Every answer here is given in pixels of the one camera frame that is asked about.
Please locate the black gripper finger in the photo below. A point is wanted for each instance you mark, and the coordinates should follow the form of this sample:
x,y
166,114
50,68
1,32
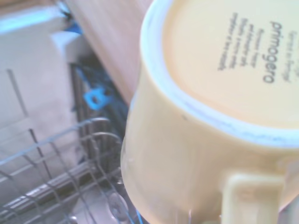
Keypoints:
x,y
290,210

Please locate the open dishwasher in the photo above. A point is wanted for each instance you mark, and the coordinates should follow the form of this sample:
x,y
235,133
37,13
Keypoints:
x,y
80,93

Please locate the white drawer cabinet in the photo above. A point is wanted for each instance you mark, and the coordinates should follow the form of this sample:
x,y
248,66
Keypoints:
x,y
35,70

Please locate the yellow mug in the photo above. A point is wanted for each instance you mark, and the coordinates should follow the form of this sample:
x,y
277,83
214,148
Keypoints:
x,y
198,140

